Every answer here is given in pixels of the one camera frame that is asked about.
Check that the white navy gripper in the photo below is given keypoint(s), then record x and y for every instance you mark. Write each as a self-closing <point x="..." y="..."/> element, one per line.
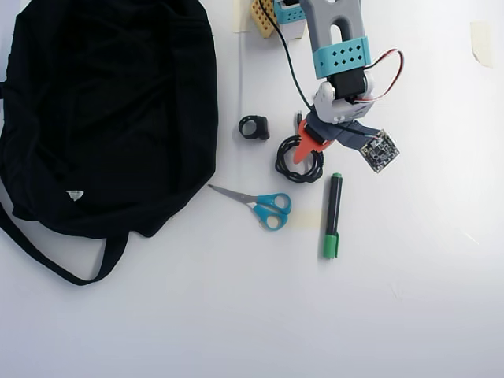
<point x="306" y="138"/>

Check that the yellow perforated robot base part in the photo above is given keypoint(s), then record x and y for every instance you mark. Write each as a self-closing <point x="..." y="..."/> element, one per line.
<point x="263" y="25"/>

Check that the grey teal robot arm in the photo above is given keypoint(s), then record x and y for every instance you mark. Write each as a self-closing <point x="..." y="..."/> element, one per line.
<point x="321" y="23"/>

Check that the black fabric bag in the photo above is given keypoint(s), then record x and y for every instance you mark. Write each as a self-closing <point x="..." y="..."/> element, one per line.
<point x="98" y="118"/>

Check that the green black marker pen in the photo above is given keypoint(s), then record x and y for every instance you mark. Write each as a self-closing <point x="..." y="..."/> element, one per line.
<point x="332" y="204"/>

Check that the torn beige masking tape piece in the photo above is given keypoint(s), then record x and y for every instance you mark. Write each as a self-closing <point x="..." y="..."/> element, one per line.
<point x="482" y="43"/>

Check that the camera circuit board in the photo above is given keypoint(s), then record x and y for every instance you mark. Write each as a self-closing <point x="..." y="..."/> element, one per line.
<point x="380" y="151"/>

